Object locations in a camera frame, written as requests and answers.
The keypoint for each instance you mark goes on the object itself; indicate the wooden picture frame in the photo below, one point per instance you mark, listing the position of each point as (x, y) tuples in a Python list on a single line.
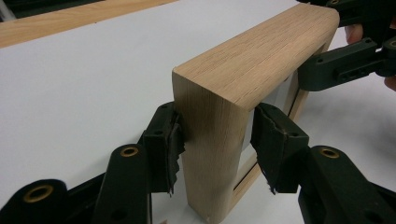
[(249, 62)]

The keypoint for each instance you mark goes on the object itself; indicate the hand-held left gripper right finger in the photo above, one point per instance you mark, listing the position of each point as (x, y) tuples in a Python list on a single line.
[(286, 149)]

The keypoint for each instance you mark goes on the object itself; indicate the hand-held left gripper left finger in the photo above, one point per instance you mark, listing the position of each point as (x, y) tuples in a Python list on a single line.
[(158, 149)]

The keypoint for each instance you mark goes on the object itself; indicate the white table cover sheet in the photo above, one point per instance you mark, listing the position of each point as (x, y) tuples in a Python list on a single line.
[(77, 93)]

